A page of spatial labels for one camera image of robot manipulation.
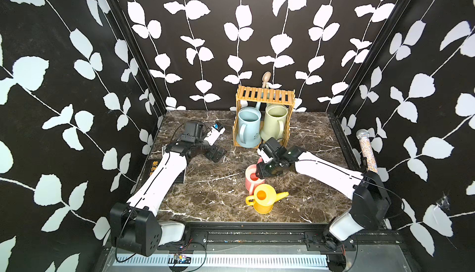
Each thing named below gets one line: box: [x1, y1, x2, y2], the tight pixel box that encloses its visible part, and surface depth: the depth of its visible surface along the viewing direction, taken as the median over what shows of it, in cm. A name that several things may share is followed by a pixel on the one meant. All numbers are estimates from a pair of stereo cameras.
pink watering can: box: [244, 157, 266, 196], surface depth 81 cm
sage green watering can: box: [259, 103, 289, 142], surface depth 92 cm
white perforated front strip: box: [113, 255, 330, 267], surface depth 71 cm
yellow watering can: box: [245, 183, 289, 215], surface depth 78 cm
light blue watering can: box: [236, 102, 262, 149], surface depth 91 cm
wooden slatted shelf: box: [232, 84, 296, 148], surface depth 94 cm
